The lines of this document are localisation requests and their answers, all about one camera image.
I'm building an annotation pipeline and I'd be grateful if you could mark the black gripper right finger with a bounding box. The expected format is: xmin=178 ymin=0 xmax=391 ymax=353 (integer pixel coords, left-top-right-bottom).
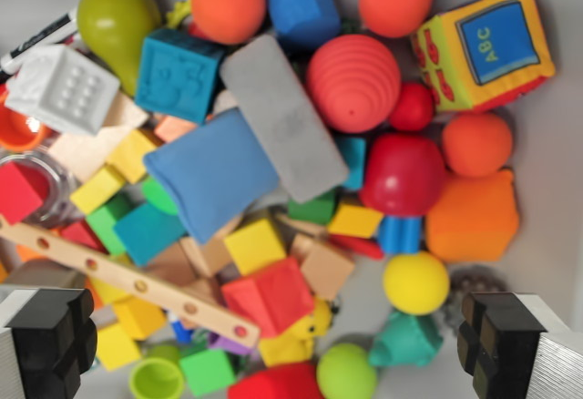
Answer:
xmin=456 ymin=291 xmax=583 ymax=399

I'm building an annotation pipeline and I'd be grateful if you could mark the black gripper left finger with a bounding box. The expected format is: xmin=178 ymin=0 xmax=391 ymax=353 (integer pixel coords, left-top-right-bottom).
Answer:
xmin=0 ymin=287 xmax=98 ymax=399

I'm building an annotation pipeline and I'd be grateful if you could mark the blue fabric beanbag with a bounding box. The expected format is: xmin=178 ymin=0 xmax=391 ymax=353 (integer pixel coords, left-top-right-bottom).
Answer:
xmin=141 ymin=107 xmax=281 ymax=246

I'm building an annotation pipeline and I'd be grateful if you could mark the white plastic bin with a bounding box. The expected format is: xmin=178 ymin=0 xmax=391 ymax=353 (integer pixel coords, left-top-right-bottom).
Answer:
xmin=0 ymin=0 xmax=583 ymax=399

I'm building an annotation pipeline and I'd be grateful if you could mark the yellow wooden block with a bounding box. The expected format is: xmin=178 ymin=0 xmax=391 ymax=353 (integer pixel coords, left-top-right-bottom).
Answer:
xmin=68 ymin=164 xmax=127 ymax=216
xmin=326 ymin=202 xmax=385 ymax=240
xmin=112 ymin=295 xmax=168 ymax=342
xmin=87 ymin=275 xmax=134 ymax=305
xmin=106 ymin=128 xmax=159 ymax=186
xmin=92 ymin=322 xmax=143 ymax=373

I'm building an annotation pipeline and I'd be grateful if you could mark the gray spiky ball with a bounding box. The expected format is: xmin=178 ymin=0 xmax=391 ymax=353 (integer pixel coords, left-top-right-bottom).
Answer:
xmin=443 ymin=263 xmax=509 ymax=337

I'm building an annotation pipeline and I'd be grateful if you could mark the brown wooden block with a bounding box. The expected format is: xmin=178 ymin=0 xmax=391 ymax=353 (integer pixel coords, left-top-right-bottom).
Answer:
xmin=4 ymin=259 xmax=88 ymax=292

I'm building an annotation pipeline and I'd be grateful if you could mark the wooden bar with holes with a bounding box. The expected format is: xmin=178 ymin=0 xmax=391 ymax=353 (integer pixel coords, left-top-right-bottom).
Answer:
xmin=0 ymin=215 xmax=261 ymax=351

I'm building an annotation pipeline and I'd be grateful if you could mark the teal rubber toy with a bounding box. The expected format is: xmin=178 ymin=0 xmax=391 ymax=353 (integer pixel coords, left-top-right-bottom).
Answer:
xmin=367 ymin=309 xmax=445 ymax=370

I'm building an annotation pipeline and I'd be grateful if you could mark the yellow ball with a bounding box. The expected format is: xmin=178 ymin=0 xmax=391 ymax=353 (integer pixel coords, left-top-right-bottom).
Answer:
xmin=382 ymin=250 xmax=452 ymax=317

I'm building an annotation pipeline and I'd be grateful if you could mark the lime green cup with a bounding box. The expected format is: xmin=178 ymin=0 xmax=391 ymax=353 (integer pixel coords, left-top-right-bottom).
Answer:
xmin=128 ymin=343 xmax=187 ymax=399

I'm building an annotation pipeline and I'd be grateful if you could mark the red wooden block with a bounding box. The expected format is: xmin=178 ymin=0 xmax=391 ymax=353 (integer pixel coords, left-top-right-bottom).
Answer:
xmin=58 ymin=220 xmax=108 ymax=255

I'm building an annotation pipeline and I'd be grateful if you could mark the orange foam block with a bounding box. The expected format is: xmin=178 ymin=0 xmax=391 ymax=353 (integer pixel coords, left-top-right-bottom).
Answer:
xmin=424 ymin=168 xmax=521 ymax=264

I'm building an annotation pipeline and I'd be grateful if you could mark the blue toy piece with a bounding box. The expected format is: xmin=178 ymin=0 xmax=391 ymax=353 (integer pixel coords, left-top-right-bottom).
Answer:
xmin=168 ymin=312 xmax=195 ymax=345

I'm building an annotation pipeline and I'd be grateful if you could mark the teal wooden block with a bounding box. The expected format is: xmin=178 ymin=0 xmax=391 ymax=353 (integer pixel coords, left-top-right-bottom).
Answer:
xmin=112 ymin=201 xmax=189 ymax=268

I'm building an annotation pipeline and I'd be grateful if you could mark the blue ridged plastic piece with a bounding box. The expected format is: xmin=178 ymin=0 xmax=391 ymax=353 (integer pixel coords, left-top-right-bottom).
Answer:
xmin=377 ymin=213 xmax=423 ymax=255

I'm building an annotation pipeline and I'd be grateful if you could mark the green cube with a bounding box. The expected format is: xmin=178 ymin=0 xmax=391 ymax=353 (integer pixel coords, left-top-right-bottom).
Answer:
xmin=178 ymin=348 xmax=237 ymax=398

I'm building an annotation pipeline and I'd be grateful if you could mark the clear plastic cup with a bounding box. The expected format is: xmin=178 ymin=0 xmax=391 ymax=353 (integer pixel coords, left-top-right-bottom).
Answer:
xmin=0 ymin=149 xmax=81 ymax=230

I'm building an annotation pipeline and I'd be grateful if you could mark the lime green ball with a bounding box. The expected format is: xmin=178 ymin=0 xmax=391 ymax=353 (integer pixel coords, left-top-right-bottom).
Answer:
xmin=315 ymin=342 xmax=379 ymax=399

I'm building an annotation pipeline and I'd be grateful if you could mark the red wooden stick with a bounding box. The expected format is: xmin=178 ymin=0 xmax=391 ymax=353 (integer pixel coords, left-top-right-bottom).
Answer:
xmin=327 ymin=232 xmax=386 ymax=261

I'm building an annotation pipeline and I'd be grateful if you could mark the purple toy piece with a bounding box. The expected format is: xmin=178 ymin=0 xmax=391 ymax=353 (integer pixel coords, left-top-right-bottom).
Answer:
xmin=206 ymin=332 xmax=254 ymax=357

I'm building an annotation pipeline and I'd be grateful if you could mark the natural wooden block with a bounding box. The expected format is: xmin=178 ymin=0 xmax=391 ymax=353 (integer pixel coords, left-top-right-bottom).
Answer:
xmin=46 ymin=90 xmax=152 ymax=182
xmin=179 ymin=213 xmax=245 ymax=280

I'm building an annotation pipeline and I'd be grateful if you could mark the green half-round block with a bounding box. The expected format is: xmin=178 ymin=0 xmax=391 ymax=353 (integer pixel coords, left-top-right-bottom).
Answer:
xmin=140 ymin=175 xmax=181 ymax=216

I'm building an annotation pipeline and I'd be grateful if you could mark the tan wooden block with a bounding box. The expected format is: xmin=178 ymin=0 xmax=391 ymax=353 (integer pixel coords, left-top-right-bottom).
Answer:
xmin=291 ymin=234 xmax=357 ymax=302

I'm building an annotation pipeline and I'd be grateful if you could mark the red plastic dome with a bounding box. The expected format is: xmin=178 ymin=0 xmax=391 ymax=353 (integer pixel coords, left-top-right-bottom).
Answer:
xmin=358 ymin=132 xmax=447 ymax=216

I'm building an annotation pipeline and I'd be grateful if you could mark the orange foam ball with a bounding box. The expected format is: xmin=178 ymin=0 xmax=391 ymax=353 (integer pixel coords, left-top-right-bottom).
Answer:
xmin=189 ymin=0 xmax=268 ymax=46
xmin=440 ymin=111 xmax=515 ymax=179

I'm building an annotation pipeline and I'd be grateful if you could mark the yellow rubber duck toy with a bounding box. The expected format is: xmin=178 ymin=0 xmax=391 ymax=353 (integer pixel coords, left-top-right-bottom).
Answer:
xmin=256 ymin=298 xmax=341 ymax=369

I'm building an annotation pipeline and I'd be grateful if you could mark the orange plastic cup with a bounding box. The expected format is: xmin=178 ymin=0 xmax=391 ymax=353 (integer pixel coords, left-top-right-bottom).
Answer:
xmin=0 ymin=83 xmax=55 ymax=154

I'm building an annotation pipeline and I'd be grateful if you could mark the red foam cube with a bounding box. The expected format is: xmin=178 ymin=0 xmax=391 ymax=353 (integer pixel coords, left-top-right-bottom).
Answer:
xmin=220 ymin=256 xmax=317 ymax=339

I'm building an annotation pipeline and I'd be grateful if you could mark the yellow cube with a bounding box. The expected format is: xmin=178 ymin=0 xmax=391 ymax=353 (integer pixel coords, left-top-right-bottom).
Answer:
xmin=223 ymin=218 xmax=289 ymax=278

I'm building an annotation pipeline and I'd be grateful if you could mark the red foam block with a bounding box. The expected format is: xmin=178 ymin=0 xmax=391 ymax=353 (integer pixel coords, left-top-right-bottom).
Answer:
xmin=227 ymin=362 xmax=326 ymax=399

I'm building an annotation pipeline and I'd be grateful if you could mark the dark green wooden block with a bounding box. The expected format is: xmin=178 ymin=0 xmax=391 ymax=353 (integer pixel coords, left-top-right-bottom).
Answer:
xmin=286 ymin=189 xmax=340 ymax=227

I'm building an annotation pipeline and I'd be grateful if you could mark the small teal block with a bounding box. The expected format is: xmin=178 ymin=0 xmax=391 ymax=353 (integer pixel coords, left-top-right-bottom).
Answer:
xmin=333 ymin=135 xmax=368 ymax=192

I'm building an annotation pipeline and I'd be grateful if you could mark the orange wooden block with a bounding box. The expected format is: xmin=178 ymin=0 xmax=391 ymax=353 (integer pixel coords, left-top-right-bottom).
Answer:
xmin=152 ymin=115 xmax=198 ymax=145

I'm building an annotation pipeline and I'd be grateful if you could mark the small red ball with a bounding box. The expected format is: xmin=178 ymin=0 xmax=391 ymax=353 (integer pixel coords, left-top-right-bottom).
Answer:
xmin=387 ymin=81 xmax=435 ymax=133

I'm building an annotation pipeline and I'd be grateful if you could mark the white rubber dotted cube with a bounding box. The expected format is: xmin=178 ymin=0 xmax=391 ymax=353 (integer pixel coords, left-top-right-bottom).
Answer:
xmin=4 ymin=43 xmax=122 ymax=138

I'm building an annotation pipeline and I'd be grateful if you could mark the fabric ABC cube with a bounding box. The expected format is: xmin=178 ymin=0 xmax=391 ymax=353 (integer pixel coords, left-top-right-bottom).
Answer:
xmin=409 ymin=0 xmax=557 ymax=115

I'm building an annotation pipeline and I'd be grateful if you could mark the red ribbed ball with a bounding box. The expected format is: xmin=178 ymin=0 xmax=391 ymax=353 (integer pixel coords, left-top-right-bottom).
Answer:
xmin=305 ymin=34 xmax=404 ymax=135

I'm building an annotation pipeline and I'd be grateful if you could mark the teal rubber cow cube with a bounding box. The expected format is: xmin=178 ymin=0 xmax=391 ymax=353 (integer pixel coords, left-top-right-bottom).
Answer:
xmin=133 ymin=28 xmax=227 ymax=126

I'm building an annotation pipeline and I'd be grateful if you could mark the black marker pen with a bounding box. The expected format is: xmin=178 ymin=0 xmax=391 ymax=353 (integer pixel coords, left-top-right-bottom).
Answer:
xmin=0 ymin=6 xmax=79 ymax=84

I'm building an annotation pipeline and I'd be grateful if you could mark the gray foam block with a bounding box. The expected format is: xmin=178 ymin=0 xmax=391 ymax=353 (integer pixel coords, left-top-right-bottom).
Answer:
xmin=219 ymin=34 xmax=352 ymax=205

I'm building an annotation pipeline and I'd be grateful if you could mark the olive green pear toy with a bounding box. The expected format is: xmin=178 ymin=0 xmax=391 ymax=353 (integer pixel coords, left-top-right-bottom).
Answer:
xmin=76 ymin=0 xmax=163 ymax=97

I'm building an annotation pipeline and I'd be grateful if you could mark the red toy piece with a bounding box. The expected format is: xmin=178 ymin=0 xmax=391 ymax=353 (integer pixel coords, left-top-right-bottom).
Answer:
xmin=187 ymin=20 xmax=213 ymax=41

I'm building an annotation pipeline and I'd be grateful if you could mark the yellow-green rubber toy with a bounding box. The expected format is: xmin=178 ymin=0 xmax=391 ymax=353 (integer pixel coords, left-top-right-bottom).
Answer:
xmin=164 ymin=0 xmax=195 ymax=32

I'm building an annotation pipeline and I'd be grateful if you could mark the blue foam block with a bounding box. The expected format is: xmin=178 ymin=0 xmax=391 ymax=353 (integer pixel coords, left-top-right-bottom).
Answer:
xmin=264 ymin=0 xmax=343 ymax=52

